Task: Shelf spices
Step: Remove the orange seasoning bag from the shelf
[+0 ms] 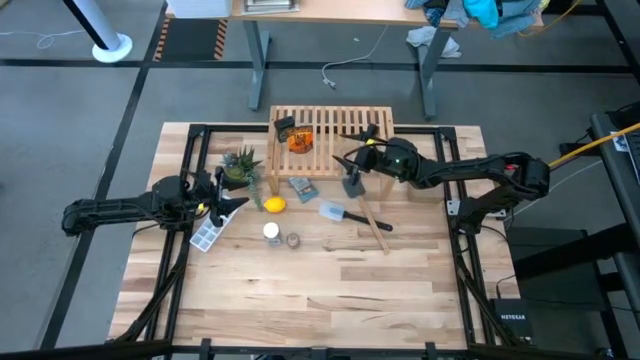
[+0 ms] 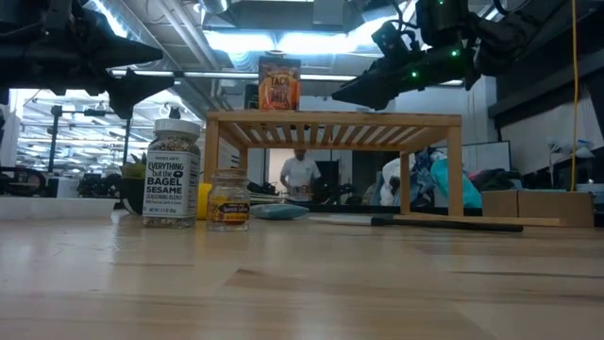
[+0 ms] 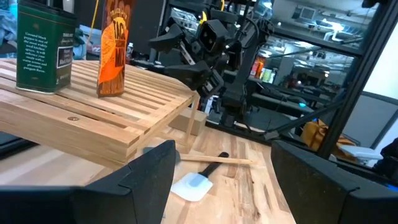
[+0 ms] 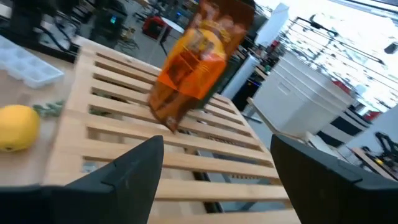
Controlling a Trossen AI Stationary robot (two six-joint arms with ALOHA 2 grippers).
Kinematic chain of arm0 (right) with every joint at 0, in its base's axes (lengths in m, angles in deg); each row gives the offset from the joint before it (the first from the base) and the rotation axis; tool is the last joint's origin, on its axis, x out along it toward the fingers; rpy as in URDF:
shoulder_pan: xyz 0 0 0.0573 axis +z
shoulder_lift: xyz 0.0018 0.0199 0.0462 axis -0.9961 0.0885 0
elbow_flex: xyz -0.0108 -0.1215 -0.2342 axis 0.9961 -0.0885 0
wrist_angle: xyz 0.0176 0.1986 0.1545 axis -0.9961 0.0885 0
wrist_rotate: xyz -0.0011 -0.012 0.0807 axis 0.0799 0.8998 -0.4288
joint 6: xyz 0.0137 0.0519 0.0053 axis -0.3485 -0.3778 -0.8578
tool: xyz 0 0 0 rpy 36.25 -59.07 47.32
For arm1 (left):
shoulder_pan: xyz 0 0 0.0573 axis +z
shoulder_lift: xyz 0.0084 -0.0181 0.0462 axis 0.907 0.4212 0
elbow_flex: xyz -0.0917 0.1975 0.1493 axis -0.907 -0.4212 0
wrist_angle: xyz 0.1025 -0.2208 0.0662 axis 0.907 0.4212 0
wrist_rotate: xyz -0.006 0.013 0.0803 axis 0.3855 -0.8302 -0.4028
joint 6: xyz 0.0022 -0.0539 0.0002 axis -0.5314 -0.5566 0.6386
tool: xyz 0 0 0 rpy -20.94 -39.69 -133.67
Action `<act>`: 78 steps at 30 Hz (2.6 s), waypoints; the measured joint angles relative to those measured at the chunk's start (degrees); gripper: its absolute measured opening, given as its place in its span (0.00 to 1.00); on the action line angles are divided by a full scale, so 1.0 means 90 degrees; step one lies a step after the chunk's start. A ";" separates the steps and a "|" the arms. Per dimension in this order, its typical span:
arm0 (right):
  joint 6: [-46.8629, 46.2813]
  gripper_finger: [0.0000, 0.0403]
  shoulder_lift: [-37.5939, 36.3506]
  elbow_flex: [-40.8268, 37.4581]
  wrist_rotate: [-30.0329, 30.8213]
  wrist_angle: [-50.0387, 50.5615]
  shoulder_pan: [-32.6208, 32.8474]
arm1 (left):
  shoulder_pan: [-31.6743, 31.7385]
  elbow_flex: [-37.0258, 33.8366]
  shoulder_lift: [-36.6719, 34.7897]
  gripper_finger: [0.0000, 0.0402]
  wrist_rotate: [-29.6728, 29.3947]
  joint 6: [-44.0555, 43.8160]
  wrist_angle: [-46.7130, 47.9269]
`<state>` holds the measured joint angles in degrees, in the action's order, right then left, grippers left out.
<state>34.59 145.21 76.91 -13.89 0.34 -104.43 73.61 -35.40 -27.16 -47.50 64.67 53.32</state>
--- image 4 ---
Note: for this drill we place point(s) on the potted succulent plant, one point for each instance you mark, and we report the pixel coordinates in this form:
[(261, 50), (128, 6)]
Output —
[(49, 109)]

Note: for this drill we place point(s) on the white ice cube tray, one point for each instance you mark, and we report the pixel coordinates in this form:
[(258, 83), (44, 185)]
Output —
[(28, 67)]

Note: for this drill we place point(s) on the wooden slatted shelf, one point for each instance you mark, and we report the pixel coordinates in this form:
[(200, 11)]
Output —
[(124, 130)]

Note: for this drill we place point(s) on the orange taco seasoning packet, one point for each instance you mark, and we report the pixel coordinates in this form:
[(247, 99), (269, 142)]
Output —
[(196, 68)]

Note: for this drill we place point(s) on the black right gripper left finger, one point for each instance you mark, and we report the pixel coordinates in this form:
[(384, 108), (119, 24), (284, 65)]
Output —
[(118, 193)]

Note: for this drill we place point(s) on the white storage box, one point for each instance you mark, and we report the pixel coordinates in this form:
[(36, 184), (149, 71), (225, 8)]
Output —
[(298, 96)]

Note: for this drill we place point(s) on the red stool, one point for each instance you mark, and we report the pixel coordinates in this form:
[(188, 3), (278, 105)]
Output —
[(154, 26)]

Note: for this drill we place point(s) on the yellow lemon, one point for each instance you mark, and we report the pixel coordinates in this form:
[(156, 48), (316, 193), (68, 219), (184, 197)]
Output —
[(17, 127)]

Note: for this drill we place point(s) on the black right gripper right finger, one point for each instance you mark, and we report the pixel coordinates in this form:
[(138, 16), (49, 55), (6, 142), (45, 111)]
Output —
[(326, 193)]

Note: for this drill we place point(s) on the black aluminium table frame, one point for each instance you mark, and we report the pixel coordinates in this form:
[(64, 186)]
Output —
[(62, 53)]

